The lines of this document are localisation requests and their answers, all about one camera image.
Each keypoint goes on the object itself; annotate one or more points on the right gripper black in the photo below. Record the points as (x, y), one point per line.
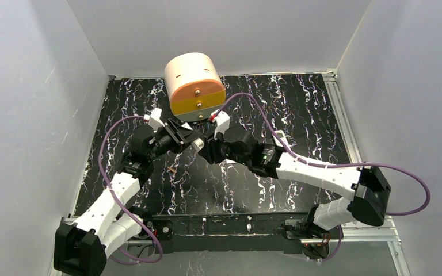
(212, 150)

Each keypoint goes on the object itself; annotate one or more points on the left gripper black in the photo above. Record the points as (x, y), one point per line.
(177, 131)

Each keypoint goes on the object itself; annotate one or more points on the white remote control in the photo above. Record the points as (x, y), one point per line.
(197, 144)

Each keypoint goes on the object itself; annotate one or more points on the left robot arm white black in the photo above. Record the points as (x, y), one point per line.
(83, 247)

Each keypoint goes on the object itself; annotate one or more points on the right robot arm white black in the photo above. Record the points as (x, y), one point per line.
(363, 190)

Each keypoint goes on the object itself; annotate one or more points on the round pastel drawer box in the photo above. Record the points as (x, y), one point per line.
(194, 87)

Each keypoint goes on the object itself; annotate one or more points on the black marble pattern mat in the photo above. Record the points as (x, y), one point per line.
(297, 104)

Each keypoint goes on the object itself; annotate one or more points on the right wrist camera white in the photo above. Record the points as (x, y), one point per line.
(221, 120)

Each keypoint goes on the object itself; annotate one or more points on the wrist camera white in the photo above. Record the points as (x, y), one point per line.
(154, 119)
(221, 120)

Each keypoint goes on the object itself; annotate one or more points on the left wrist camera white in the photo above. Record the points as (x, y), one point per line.
(154, 119)

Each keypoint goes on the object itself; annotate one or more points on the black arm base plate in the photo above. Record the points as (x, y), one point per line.
(292, 237)

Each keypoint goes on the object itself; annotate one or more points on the aluminium frame rail right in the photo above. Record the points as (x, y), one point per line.
(334, 93)

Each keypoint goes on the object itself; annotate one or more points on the aluminium frame rail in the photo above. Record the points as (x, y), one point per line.
(334, 93)
(377, 228)

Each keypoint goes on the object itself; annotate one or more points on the aluminium frame rail front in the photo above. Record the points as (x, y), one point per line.
(377, 228)

